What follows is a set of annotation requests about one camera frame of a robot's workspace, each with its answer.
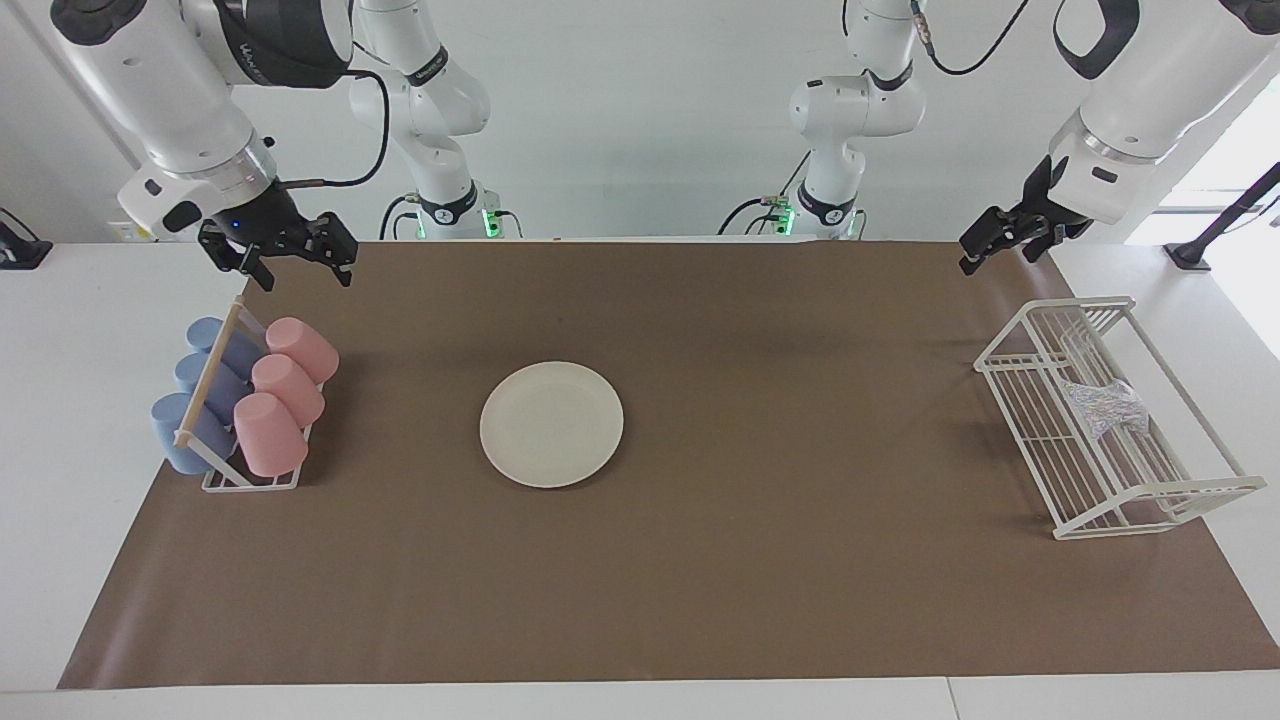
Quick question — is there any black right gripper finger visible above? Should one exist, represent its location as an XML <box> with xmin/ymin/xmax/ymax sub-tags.
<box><xmin>312</xmin><ymin>212</ymin><xmax>359</xmax><ymax>289</ymax></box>
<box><xmin>198</xmin><ymin>222</ymin><xmax>276</xmax><ymax>293</ymax></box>

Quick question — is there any cream round plate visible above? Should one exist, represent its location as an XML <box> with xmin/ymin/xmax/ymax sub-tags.
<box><xmin>480</xmin><ymin>361</ymin><xmax>625</xmax><ymax>489</ymax></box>

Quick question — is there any blue plastic cup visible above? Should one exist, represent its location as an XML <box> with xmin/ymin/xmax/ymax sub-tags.
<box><xmin>186</xmin><ymin>317</ymin><xmax>266</xmax><ymax>379</ymax></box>
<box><xmin>150</xmin><ymin>392</ymin><xmax>241</xmax><ymax>475</ymax></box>
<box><xmin>175</xmin><ymin>352</ymin><xmax>253</xmax><ymax>426</ymax></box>

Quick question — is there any pink plastic cup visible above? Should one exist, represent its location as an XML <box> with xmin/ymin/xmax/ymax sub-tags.
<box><xmin>265</xmin><ymin>317</ymin><xmax>340</xmax><ymax>386</ymax></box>
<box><xmin>251</xmin><ymin>354</ymin><xmax>326</xmax><ymax>426</ymax></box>
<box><xmin>233</xmin><ymin>392</ymin><xmax>309</xmax><ymax>478</ymax></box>

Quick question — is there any white cup rack wooden rod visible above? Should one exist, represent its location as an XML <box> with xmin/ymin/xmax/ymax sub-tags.
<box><xmin>175</xmin><ymin>297</ymin><xmax>326</xmax><ymax>493</ymax></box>

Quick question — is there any black clamp stand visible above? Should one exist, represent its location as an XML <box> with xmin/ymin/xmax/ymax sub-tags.
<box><xmin>0</xmin><ymin>207</ymin><xmax>53</xmax><ymax>271</ymax></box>
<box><xmin>1165</xmin><ymin>160</ymin><xmax>1280</xmax><ymax>271</ymax></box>

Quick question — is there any brown table mat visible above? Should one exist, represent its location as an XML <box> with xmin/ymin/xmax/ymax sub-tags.
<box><xmin>57</xmin><ymin>240</ymin><xmax>1280</xmax><ymax>691</ymax></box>

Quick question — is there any black base cable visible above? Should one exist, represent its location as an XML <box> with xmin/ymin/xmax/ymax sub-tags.
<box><xmin>379</xmin><ymin>195</ymin><xmax>421</xmax><ymax>241</ymax></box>
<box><xmin>718</xmin><ymin>150</ymin><xmax>811</xmax><ymax>236</ymax></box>

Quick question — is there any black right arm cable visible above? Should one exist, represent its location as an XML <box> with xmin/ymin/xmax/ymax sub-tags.
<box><xmin>275</xmin><ymin>40</ymin><xmax>391</xmax><ymax>191</ymax></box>

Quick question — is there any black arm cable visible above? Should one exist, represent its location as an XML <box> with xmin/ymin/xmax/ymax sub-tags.
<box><xmin>275</xmin><ymin>40</ymin><xmax>391</xmax><ymax>191</ymax></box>
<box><xmin>908</xmin><ymin>0</ymin><xmax>1033</xmax><ymax>77</ymax></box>

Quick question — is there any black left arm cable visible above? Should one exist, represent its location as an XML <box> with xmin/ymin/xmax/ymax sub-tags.
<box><xmin>908</xmin><ymin>0</ymin><xmax>1033</xmax><ymax>77</ymax></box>

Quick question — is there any white wire dish rack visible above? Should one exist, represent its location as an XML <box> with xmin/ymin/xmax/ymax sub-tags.
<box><xmin>974</xmin><ymin>296</ymin><xmax>1268</xmax><ymax>541</ymax></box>

